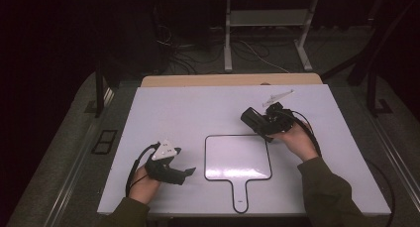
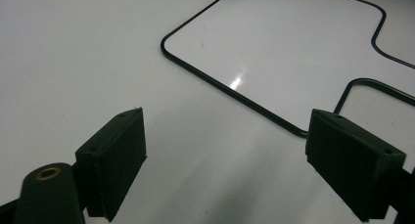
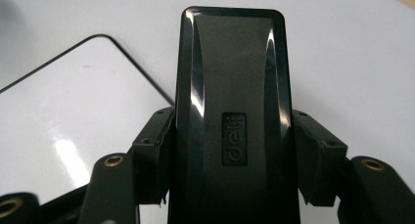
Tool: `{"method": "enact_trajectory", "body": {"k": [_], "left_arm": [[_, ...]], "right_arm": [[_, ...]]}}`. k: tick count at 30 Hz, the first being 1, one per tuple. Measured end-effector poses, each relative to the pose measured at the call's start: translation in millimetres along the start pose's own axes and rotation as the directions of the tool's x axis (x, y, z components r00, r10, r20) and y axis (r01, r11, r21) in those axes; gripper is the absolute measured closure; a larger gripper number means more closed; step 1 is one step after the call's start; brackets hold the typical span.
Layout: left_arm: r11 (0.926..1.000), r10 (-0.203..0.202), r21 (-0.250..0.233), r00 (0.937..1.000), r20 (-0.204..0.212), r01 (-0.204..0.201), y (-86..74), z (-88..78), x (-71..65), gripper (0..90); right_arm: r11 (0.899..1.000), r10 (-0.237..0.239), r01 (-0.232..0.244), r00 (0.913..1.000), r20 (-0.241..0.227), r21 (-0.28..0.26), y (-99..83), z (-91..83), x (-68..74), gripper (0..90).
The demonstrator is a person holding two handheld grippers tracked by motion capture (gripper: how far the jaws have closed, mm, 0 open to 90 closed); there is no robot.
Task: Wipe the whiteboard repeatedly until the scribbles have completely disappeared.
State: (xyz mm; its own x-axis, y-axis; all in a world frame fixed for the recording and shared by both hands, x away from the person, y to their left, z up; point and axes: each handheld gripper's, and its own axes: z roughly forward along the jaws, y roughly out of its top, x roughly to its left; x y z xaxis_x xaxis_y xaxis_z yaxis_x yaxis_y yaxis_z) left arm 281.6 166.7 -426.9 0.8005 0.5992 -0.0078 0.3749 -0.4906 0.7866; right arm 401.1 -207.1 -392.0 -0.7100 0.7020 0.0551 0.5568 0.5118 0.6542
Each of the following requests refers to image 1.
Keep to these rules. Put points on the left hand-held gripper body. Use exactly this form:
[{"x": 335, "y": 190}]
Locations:
[{"x": 161, "y": 172}]

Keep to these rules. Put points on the person's right hand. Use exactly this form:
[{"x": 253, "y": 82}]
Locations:
[{"x": 298, "y": 142}]

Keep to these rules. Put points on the white metal stand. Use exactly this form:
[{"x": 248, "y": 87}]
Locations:
[{"x": 228, "y": 38}]

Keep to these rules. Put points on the person's left hand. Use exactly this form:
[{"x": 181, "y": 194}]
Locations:
[{"x": 143, "y": 187}]

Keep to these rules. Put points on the black floor socket frame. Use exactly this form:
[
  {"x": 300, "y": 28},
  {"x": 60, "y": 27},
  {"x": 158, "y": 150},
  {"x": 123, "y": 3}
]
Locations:
[{"x": 105, "y": 141}]

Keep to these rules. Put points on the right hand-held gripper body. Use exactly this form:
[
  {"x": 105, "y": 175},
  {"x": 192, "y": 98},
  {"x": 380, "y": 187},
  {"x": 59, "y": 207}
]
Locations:
[{"x": 280, "y": 119}]

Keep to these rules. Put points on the black metal stand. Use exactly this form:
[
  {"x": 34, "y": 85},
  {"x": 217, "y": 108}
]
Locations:
[
  {"x": 99, "y": 91},
  {"x": 372, "y": 94}
]

